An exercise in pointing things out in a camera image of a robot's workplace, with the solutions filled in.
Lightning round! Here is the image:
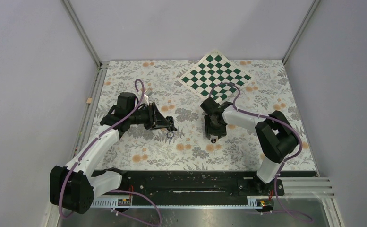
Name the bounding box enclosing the white cable duct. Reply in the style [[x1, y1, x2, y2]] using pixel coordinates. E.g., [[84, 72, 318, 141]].
[[90, 195, 272, 209]]

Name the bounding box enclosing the green white chessboard mat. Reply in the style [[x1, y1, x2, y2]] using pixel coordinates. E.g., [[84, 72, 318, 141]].
[[179, 51, 252, 103]]

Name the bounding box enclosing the black earbud charging case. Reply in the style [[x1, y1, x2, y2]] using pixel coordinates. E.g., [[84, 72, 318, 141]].
[[166, 116, 178, 132]]

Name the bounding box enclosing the floral table mat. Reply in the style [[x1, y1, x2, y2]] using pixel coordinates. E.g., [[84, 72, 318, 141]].
[[91, 60, 316, 171]]

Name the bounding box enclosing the blue poker chip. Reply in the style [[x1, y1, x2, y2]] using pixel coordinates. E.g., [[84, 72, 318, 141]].
[[167, 131, 174, 139]]

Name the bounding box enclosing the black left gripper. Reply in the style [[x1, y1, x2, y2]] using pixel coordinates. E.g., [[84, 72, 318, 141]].
[[128, 102, 171, 130]]

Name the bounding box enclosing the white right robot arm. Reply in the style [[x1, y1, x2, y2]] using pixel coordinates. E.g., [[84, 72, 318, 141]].
[[200, 97, 300, 195]]

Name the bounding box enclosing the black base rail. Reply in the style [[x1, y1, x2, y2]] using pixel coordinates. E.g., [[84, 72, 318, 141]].
[[99, 170, 286, 208]]

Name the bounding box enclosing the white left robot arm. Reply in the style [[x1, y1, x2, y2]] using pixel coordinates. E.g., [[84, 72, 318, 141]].
[[50, 92, 177, 214]]

